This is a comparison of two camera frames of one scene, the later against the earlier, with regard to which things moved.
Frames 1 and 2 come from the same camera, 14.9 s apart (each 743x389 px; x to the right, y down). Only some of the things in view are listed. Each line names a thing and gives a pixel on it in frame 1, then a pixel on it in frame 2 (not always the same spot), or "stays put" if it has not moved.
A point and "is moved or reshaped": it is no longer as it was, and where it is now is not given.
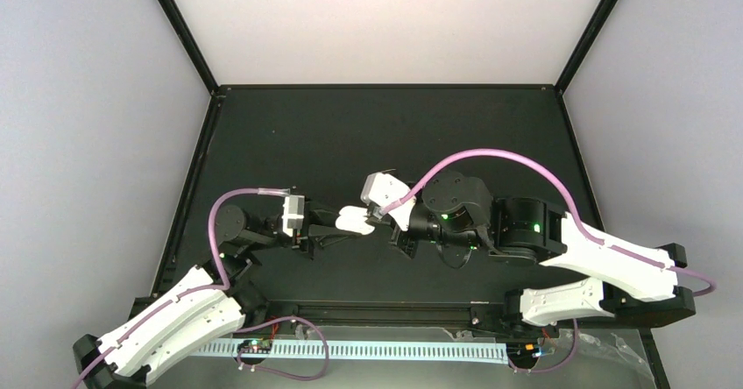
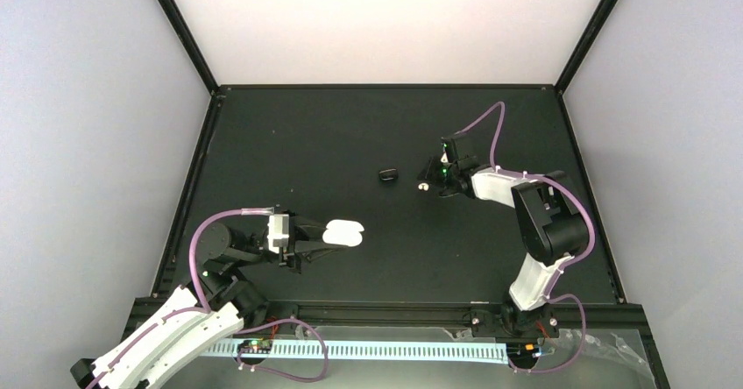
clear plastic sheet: [587, 358] stays put
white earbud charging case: [352, 218] is moved or reshaped
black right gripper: [405, 245] → [428, 175]
